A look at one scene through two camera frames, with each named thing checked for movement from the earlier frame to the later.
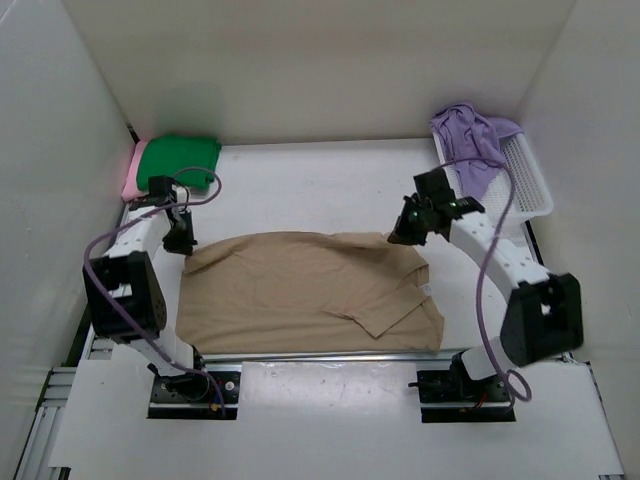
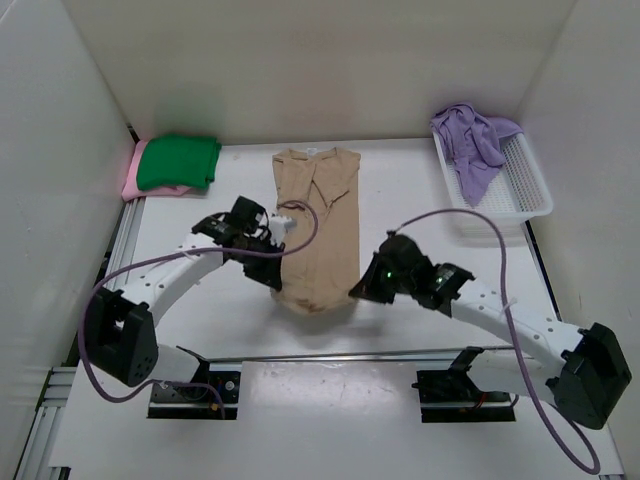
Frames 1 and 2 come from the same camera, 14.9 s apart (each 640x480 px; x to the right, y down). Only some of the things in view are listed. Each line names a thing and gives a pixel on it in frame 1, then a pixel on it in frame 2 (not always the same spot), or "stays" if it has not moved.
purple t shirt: x=473 y=144 stays
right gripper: x=401 y=234 → x=368 y=287
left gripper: x=184 y=245 → x=269 y=274
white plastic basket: x=518 y=192 stays
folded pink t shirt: x=131 y=190 stays
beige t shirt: x=304 y=292 → x=319 y=226
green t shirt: x=185 y=159 stays
